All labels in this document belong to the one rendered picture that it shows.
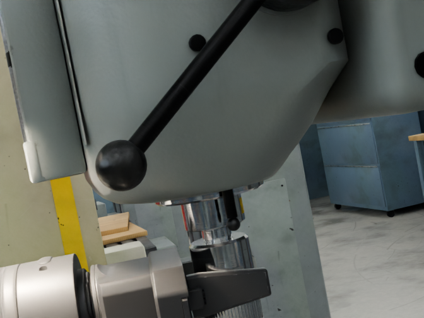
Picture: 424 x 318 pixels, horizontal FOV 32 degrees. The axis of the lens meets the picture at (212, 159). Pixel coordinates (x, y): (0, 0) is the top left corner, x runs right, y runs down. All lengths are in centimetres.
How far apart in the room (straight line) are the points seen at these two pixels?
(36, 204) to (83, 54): 180
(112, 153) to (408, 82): 20
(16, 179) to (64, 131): 174
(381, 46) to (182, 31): 13
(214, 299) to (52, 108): 18
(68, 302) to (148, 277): 6
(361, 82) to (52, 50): 22
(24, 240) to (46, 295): 174
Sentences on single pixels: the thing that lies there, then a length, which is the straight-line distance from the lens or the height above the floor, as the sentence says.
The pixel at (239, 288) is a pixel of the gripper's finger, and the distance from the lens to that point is 55.
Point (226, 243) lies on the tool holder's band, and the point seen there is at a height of 127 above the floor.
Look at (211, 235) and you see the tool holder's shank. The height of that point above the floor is 127.
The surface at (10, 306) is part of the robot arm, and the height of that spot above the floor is 126.
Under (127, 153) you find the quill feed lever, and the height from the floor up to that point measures 135.
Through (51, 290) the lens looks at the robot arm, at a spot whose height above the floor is 126.
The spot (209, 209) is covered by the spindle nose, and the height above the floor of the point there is 130.
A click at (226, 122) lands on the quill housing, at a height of 136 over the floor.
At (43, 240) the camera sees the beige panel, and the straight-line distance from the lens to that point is 228.
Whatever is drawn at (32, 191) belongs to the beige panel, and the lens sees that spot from 227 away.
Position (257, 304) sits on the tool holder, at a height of 122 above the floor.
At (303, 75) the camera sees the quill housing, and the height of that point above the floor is 138.
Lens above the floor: 136
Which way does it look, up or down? 3 degrees down
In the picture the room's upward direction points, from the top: 11 degrees counter-clockwise
